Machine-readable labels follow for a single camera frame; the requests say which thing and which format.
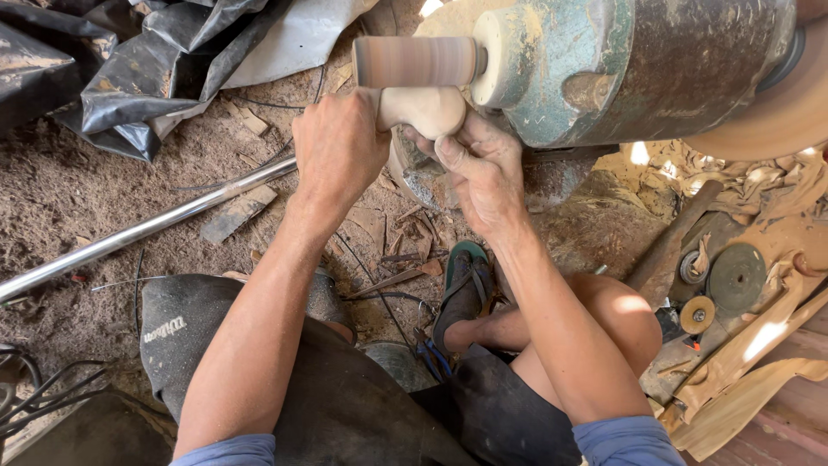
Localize person's right hand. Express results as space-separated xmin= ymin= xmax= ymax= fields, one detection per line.
xmin=402 ymin=109 xmax=533 ymax=238

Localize person's left hand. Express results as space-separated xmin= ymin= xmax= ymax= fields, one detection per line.
xmin=292 ymin=88 xmax=392 ymax=211

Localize pale carved wooden piece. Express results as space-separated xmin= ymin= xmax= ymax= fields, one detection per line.
xmin=375 ymin=87 xmax=467 ymax=141

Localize brown sanding drum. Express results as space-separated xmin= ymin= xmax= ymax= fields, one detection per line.
xmin=352 ymin=35 xmax=487 ymax=89

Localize grey plastic sheet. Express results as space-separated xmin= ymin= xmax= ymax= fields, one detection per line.
xmin=223 ymin=0 xmax=381 ymax=90

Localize stone motor base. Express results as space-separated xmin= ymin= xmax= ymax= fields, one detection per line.
xmin=388 ymin=126 xmax=599 ymax=213

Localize grey wood scrap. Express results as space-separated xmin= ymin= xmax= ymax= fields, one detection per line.
xmin=200 ymin=185 xmax=279 ymax=245

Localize green flip-flop sandal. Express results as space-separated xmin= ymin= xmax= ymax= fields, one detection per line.
xmin=432 ymin=241 xmax=498 ymax=353

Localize black plastic sheet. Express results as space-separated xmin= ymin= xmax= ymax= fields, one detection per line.
xmin=0 ymin=0 xmax=293 ymax=163

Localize shiny metal pipe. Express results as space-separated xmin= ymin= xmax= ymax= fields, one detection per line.
xmin=0 ymin=154 xmax=298 ymax=304

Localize green rusty grinder motor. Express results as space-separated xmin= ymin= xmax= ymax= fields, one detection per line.
xmin=471 ymin=0 xmax=807 ymax=150

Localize rusty hammer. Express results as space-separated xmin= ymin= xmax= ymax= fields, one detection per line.
xmin=625 ymin=180 xmax=724 ymax=305

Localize heap of torn sandpaper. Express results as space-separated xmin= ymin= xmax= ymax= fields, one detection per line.
xmin=637 ymin=139 xmax=828 ymax=227

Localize small yellow sanding disc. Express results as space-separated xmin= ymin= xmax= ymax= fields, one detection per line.
xmin=679 ymin=296 xmax=716 ymax=335

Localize dark grinding disc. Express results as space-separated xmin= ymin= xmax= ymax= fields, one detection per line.
xmin=707 ymin=243 xmax=767 ymax=317

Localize large tan sanding disc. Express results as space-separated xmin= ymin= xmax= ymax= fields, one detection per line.
xmin=682 ymin=16 xmax=828 ymax=162

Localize blue-handled pliers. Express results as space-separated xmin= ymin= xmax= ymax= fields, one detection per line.
xmin=413 ymin=302 xmax=454 ymax=383

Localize small metal ring disc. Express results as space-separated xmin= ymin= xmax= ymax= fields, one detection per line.
xmin=678 ymin=250 xmax=710 ymax=285

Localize black cables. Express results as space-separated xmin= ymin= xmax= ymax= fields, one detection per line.
xmin=0 ymin=343 xmax=107 ymax=441

